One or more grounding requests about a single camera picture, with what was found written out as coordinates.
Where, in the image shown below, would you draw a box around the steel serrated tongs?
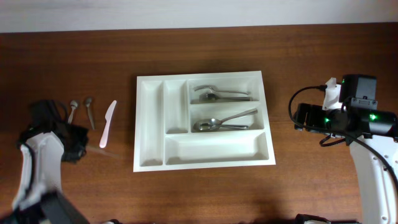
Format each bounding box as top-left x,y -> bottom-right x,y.
86,146 -> 123,159

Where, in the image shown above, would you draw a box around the pink plastic knife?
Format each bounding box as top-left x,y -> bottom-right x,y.
99,100 -> 117,148

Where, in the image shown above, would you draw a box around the steel tablespoon angled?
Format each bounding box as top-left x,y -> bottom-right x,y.
208,108 -> 258,129

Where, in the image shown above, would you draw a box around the steel tablespoon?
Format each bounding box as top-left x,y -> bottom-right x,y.
193,119 -> 249,131

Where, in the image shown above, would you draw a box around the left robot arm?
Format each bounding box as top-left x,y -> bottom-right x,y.
1,100 -> 88,223

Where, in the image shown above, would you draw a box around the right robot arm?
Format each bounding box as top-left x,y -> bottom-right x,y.
289,74 -> 397,223

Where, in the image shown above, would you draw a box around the small steel teaspoon left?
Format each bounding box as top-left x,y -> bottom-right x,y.
68,100 -> 80,124

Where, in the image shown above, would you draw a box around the small steel teaspoon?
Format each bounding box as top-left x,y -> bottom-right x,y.
68,100 -> 80,124
85,97 -> 95,129

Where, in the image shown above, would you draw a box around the small steel teaspoon right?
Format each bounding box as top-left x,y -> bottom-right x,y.
85,97 -> 95,129

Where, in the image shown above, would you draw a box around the white plastic cutlery tray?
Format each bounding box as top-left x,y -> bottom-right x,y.
133,71 -> 275,172

